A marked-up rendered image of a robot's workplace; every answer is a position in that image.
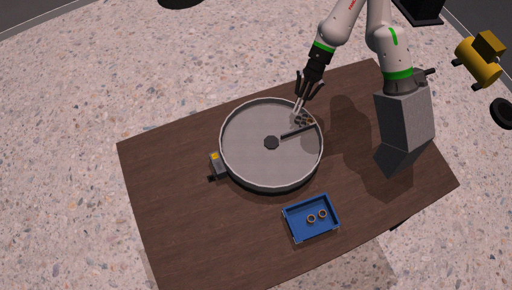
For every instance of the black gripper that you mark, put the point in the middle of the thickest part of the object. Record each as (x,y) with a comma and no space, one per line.
(312,73)

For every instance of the blue rectangular tray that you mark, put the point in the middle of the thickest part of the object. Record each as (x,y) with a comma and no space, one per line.
(296,215)

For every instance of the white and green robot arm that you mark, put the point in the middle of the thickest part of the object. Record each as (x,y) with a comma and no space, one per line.
(388,41)

